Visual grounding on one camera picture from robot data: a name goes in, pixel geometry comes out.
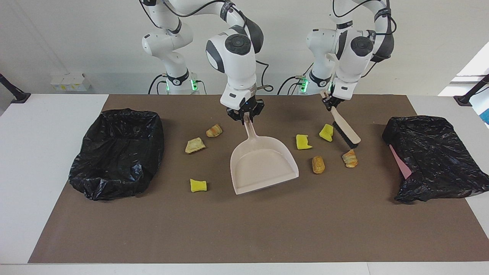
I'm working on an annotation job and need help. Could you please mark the beige hand brush black bristles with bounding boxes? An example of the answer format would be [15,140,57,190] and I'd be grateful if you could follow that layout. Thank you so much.
[320,89,362,149]

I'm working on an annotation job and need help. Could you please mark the yellow diamond sponge piece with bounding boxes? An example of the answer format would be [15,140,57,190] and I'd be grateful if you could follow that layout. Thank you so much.
[319,123,334,142]

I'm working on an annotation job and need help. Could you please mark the yellow notched sponge piece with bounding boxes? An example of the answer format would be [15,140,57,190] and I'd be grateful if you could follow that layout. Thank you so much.
[296,134,313,150]

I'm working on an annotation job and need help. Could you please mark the beige plastic dustpan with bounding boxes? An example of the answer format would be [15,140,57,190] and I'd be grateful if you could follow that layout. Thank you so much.
[230,112,300,195]

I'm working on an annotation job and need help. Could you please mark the pale beige foam chunk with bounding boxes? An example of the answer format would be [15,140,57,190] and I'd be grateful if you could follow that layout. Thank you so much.
[185,137,206,154]

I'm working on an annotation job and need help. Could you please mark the orange striped croissant toy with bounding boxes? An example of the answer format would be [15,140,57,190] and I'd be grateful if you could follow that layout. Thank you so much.
[342,149,358,168]

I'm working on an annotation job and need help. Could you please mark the pink plastic bin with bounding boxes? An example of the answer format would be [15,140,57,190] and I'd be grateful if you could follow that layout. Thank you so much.
[389,144,413,179]

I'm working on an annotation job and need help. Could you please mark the crumpled black trash bag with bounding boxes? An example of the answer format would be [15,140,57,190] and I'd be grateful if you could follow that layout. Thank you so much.
[382,116,489,203]

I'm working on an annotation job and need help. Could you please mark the open black trash bag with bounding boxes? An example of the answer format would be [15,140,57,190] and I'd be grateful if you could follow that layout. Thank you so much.
[68,108,165,201]

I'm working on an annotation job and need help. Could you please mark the brown table mat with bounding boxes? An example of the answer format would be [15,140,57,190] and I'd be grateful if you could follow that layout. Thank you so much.
[28,94,489,264]

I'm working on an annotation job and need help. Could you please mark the black left base cable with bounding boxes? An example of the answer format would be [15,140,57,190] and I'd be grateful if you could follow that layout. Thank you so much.
[277,75,306,95]

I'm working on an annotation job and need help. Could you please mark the black base cable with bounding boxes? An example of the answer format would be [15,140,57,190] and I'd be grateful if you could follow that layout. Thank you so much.
[148,74,168,95]
[277,75,306,95]

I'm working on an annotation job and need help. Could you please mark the black right base cable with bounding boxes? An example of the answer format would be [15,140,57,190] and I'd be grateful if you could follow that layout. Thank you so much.
[148,74,168,95]

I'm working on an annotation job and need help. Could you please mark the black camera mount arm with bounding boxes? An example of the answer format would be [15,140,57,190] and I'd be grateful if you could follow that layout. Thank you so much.
[453,74,489,107]
[0,73,31,104]

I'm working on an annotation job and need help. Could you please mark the white wall socket box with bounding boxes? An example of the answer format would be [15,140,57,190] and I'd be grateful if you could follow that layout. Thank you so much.
[50,73,91,92]

